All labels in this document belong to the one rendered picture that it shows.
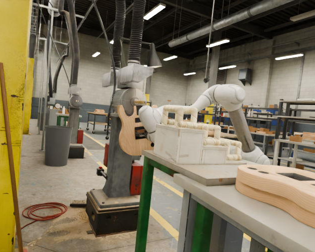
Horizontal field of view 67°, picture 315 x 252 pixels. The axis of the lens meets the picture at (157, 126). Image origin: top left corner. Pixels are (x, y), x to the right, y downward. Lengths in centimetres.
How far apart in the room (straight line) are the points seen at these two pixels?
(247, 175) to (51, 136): 411
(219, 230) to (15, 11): 213
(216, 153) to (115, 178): 136
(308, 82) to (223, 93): 1229
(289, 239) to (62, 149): 434
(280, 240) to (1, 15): 171
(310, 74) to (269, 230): 1335
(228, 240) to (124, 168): 113
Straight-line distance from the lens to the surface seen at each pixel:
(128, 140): 186
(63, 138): 469
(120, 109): 182
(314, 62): 1403
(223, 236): 222
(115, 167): 238
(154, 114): 151
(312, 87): 1375
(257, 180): 88
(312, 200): 77
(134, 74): 189
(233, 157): 138
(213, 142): 128
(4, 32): 173
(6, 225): 186
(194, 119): 121
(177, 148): 114
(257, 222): 75
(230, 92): 168
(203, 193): 92
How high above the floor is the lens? 116
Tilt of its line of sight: 3 degrees down
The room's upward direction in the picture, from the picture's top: 6 degrees clockwise
